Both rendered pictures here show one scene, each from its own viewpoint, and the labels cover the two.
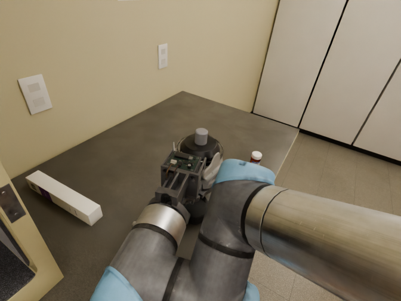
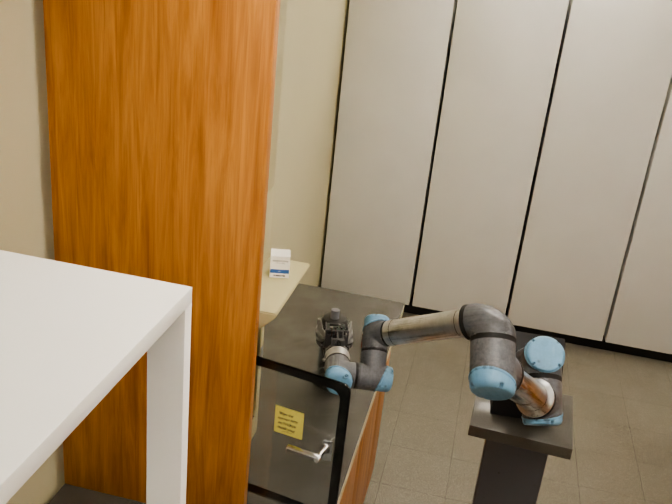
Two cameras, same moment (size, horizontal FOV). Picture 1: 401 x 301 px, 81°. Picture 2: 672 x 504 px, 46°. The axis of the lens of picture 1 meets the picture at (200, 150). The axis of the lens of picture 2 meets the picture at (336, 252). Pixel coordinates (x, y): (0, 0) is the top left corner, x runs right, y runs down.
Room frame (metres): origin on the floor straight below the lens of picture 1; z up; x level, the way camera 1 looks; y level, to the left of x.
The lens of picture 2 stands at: (-1.70, 0.68, 2.37)
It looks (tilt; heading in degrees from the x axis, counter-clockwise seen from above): 23 degrees down; 343
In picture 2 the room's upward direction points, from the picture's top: 6 degrees clockwise
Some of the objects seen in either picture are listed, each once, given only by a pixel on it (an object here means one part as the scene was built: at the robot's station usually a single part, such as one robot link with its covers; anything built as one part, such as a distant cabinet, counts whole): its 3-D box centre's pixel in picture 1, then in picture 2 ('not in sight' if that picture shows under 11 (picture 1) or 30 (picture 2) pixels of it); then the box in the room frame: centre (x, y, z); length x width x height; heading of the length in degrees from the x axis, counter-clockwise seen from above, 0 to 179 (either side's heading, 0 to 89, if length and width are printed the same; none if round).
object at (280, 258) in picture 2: not in sight; (279, 263); (0.11, 0.27, 1.54); 0.05 x 0.05 x 0.06; 78
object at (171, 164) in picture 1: (178, 188); (336, 343); (0.30, 0.03, 1.19); 0.12 x 0.08 x 0.09; 167
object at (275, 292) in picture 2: not in sight; (271, 300); (0.06, 0.29, 1.46); 0.32 x 0.12 x 0.10; 153
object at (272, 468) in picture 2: not in sight; (285, 437); (-0.15, 0.28, 1.19); 0.30 x 0.01 x 0.40; 53
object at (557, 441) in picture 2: not in sight; (522, 414); (0.23, -0.62, 0.92); 0.32 x 0.32 x 0.04; 60
